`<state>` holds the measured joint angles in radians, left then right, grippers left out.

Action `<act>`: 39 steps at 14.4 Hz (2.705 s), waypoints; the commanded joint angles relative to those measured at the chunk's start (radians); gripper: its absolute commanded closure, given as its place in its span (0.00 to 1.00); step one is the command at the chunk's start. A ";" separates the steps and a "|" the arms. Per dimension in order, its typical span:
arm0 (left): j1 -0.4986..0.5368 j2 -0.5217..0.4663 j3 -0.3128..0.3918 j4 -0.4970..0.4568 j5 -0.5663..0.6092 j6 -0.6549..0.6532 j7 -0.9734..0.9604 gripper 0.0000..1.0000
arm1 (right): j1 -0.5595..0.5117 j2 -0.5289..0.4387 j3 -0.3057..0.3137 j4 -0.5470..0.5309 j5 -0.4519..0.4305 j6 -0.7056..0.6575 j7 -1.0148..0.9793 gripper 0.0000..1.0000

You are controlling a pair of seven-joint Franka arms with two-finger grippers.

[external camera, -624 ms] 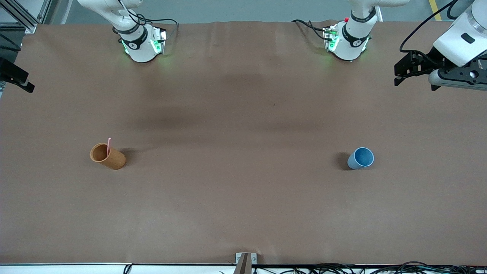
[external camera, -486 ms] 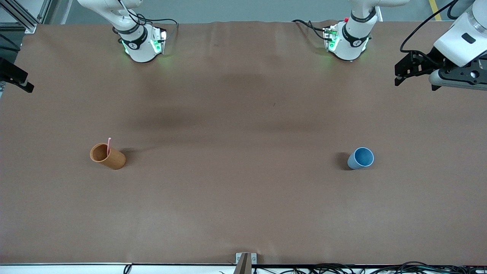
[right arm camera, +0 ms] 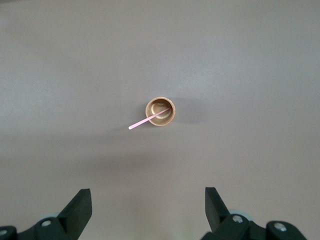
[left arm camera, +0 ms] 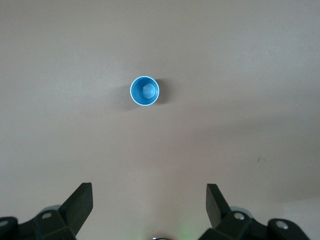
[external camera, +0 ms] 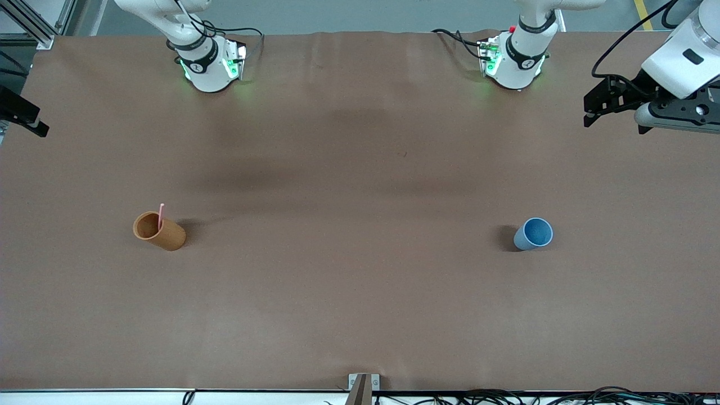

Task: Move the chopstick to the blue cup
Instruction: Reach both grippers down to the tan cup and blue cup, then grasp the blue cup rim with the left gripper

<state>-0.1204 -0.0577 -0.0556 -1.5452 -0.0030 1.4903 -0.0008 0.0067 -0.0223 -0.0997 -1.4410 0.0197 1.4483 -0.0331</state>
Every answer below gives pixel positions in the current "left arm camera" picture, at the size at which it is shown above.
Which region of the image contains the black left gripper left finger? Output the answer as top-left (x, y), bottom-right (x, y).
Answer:
top-left (0, 182), bottom-right (94, 240)

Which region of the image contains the brown table cover sheet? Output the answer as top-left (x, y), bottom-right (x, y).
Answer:
top-left (0, 0), bottom-right (320, 240)

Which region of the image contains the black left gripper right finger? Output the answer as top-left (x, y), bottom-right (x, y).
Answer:
top-left (198, 183), bottom-right (311, 240)

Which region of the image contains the blue plastic cup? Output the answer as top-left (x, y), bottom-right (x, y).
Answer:
top-left (129, 75), bottom-right (161, 107)

